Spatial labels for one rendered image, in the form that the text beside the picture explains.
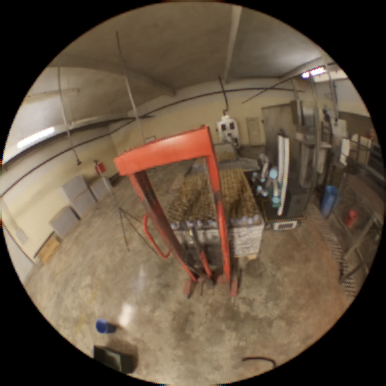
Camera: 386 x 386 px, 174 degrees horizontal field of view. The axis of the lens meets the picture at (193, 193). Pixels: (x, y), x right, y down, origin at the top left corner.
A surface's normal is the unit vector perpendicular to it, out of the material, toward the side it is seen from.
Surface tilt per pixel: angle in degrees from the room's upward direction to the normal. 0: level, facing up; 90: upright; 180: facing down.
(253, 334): 0
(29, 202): 90
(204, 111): 90
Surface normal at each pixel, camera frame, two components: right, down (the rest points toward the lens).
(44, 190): 0.95, -0.11
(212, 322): -0.25, -0.83
